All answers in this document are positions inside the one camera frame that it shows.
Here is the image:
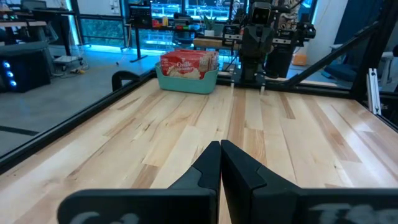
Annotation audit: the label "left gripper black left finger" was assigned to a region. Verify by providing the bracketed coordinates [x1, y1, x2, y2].
[57, 140, 222, 224]

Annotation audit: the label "white wheeled cart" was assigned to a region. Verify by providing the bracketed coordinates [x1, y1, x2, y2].
[52, 54, 85, 75]

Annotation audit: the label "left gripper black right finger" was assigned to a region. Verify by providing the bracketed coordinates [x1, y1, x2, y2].
[220, 139, 398, 224]

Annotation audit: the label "black computer tower blue lights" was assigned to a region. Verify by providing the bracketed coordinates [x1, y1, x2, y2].
[0, 42, 53, 94]

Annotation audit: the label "blue chair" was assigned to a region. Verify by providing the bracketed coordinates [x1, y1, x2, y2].
[322, 60, 354, 83]

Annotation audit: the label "teal plastic basket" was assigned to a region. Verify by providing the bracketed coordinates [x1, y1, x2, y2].
[154, 61, 220, 95]

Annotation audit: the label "black monitor on stand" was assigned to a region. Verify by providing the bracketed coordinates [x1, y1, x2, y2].
[128, 3, 154, 63]

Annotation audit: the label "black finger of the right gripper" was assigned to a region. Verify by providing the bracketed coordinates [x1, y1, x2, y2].
[257, 27, 275, 59]
[241, 27, 259, 60]

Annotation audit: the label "silver aluminium bracket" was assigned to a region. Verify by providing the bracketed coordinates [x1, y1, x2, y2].
[366, 67, 382, 116]

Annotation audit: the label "potted plant white pot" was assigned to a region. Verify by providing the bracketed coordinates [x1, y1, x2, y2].
[202, 14, 218, 37]

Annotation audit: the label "black aluminium table frame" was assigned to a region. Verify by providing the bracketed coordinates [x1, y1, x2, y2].
[0, 0, 398, 175]

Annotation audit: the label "red popcorn bag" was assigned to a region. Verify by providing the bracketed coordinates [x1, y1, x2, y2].
[174, 47, 220, 73]
[160, 51, 210, 80]

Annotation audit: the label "wooden bench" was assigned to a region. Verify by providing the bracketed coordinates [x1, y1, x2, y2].
[192, 37, 242, 50]

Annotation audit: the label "orange box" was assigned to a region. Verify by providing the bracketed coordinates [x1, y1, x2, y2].
[291, 54, 308, 67]

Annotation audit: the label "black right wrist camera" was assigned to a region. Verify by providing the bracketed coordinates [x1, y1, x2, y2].
[250, 1, 272, 26]

